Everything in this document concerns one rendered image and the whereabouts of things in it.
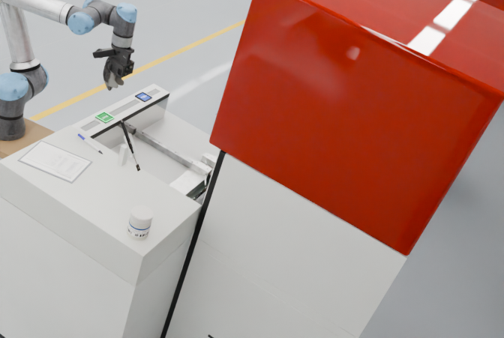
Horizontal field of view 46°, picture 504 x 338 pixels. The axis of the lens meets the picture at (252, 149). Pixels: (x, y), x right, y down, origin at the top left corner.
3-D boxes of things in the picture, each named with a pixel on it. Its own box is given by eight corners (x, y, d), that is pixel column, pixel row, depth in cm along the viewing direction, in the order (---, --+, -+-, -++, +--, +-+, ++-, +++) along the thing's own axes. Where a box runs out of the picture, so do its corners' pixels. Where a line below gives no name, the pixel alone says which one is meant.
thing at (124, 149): (134, 167, 223) (141, 139, 216) (128, 171, 220) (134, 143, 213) (121, 160, 225) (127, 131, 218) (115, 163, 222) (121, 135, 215)
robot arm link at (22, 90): (-16, 109, 228) (-12, 79, 221) (4, 95, 239) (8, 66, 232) (13, 121, 228) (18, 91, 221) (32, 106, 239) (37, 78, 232)
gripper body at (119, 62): (120, 80, 227) (125, 52, 220) (102, 70, 229) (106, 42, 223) (132, 74, 233) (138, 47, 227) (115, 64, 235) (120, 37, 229)
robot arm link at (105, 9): (78, 1, 212) (106, 11, 211) (91, -8, 221) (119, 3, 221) (75, 21, 216) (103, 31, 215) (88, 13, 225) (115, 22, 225)
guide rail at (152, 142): (231, 189, 253) (233, 184, 251) (229, 192, 251) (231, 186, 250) (137, 134, 266) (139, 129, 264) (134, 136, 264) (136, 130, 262)
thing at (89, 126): (163, 117, 283) (170, 92, 275) (83, 165, 239) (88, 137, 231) (148, 108, 285) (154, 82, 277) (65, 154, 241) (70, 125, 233)
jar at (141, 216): (152, 233, 198) (157, 212, 193) (139, 244, 193) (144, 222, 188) (135, 222, 200) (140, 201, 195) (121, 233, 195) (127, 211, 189)
